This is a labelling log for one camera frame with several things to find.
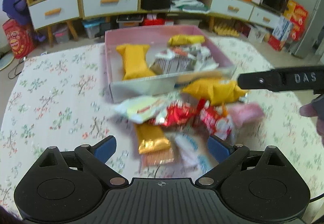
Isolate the white blue biscuit pack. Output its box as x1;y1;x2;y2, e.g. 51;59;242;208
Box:
174;133;212;174

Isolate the red white snack pack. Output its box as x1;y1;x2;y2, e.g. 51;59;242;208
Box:
197;99;235;141

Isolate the pink cake pack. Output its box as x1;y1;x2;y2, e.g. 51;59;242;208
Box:
227;102;265;128

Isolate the gold wafer pack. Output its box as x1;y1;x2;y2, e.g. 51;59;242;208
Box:
134;123;176;167

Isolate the red candy pack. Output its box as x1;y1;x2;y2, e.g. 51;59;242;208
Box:
148;101;197;127

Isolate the white cream cake pack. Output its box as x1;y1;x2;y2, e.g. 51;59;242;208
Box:
114;96;171;124

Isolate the large yellow snack pack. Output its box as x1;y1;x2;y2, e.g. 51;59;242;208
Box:
116;44;156;80

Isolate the white floral snack pack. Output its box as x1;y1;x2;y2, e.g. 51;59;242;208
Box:
149;44;219;75

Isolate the yellow noodle snack pack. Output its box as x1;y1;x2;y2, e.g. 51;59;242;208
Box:
167;34;205;46

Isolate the person hand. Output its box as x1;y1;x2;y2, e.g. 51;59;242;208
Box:
299;103;324;138

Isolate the pink cardboard box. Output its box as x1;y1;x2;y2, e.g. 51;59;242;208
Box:
105;25;236;103

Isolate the red gift bag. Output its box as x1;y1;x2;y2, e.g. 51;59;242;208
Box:
3;19;35;59

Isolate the red storage box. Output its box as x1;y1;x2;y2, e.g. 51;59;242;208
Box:
142;18;165;26

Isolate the wooden cabinet with drawers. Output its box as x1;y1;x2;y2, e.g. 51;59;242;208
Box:
26;0;280;30

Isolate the purple plush toy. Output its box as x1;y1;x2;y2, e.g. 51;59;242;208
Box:
2;0;31;26

